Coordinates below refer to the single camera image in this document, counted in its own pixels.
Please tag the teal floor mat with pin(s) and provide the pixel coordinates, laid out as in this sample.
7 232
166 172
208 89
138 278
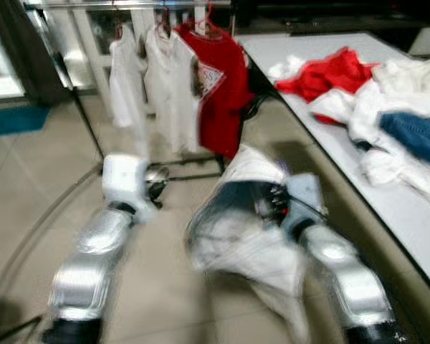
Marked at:
14 120

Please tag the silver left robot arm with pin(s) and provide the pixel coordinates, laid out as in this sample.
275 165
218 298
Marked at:
86 276

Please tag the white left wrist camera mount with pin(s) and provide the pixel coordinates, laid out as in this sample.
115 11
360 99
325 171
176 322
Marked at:
122 179

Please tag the black chrome clothes rack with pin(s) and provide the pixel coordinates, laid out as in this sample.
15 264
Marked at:
86 4

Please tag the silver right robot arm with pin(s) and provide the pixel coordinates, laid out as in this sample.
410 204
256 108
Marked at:
347 283

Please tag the red shirt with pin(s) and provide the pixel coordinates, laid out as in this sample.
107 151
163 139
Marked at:
226 100

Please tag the white crumpled garment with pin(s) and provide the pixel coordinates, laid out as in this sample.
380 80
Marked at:
373 107

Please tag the white plastic box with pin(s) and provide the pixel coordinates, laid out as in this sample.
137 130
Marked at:
426 43

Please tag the small white garment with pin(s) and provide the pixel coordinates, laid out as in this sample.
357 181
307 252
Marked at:
287 68

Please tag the light grey white trousers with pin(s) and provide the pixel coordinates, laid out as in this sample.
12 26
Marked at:
236 244

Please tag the white framed glass door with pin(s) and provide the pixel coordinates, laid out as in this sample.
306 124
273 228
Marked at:
0 72

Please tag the red crumpled garment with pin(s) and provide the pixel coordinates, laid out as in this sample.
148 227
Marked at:
330 72

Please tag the cream white garment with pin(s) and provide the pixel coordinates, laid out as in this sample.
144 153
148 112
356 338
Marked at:
416 72

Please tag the blue denim jeans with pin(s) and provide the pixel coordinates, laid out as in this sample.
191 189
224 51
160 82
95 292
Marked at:
419 136

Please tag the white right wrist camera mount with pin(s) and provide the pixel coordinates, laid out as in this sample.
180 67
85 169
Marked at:
306 193

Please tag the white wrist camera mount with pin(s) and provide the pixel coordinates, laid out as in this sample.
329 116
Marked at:
122 179
306 193

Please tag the black shelf unit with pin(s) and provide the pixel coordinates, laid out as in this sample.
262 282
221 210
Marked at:
330 11

